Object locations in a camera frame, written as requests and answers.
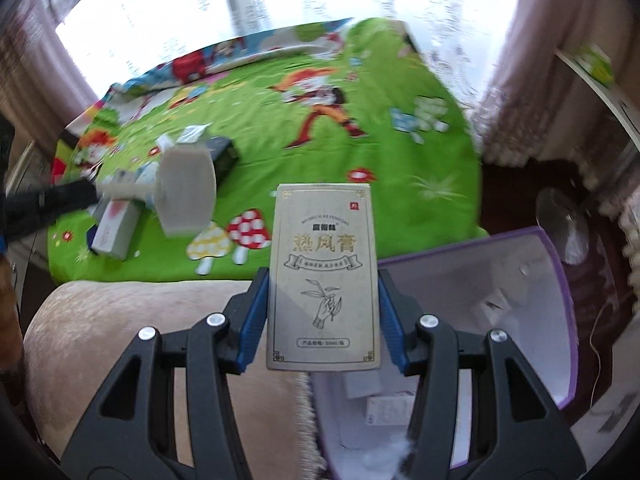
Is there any white curved frame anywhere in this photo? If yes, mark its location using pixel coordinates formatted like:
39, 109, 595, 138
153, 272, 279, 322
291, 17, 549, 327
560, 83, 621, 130
554, 45, 640, 142

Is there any pink curtain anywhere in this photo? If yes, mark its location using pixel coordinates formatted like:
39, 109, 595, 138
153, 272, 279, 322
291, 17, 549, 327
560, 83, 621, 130
474, 0, 593, 173
0, 0, 102, 132

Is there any plain white square box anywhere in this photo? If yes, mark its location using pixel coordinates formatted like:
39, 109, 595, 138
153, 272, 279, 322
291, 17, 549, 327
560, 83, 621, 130
97, 144, 217, 239

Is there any white bin purple outside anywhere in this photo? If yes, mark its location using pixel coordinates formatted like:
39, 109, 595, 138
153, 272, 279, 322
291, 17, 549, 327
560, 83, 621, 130
307, 226, 574, 480

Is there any small white box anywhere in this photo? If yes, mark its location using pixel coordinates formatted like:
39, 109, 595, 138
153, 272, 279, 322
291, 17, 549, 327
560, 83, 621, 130
365, 394, 416, 424

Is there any beige box gold frame print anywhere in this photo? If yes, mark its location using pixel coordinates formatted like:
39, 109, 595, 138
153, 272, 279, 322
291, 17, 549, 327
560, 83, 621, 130
265, 183, 386, 372

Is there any white cable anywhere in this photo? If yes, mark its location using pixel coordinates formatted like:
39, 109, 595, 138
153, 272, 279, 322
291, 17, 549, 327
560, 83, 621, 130
588, 304, 619, 407

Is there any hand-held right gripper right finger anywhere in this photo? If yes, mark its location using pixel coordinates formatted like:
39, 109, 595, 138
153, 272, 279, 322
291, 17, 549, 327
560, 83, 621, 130
377, 269, 587, 480

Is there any black box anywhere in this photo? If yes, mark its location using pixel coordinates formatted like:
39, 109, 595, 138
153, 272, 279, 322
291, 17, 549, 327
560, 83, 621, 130
209, 136, 240, 181

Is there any beige plush stool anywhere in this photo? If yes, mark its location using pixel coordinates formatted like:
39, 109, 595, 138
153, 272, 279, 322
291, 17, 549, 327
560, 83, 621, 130
22, 277, 321, 480

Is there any white lace curtain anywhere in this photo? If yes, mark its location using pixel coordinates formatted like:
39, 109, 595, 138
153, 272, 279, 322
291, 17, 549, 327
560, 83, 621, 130
50, 0, 531, 106

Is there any green cartoon printed bed sheet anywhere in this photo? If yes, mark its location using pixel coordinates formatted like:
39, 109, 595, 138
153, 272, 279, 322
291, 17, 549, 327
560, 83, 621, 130
47, 17, 489, 284

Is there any white box pink print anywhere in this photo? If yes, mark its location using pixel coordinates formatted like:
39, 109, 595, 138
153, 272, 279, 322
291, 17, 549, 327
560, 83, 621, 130
90, 199, 146, 261

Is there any green packet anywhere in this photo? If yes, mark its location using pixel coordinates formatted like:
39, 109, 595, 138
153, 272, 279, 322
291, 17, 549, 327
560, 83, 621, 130
575, 45, 616, 86

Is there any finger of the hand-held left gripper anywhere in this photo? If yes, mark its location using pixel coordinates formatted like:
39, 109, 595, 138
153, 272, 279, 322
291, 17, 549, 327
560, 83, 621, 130
30, 179, 101, 221

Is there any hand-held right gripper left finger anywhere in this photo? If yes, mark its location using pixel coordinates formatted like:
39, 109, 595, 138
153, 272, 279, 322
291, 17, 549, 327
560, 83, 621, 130
60, 266, 273, 480

